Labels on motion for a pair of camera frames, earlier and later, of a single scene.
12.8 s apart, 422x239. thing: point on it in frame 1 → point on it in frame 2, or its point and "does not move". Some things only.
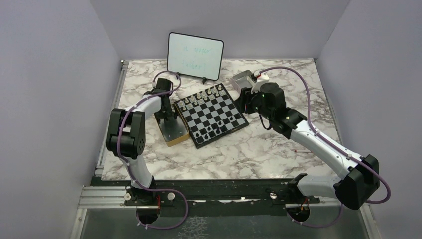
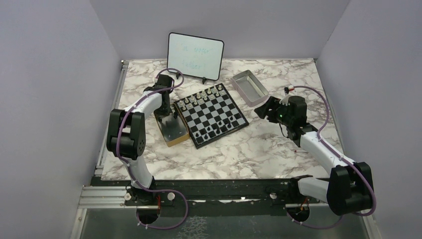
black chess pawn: x=203 y=131 does not move
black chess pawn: x=214 y=126 does not move
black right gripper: x=246 y=97 → x=271 y=103
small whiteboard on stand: x=196 y=57 does not move
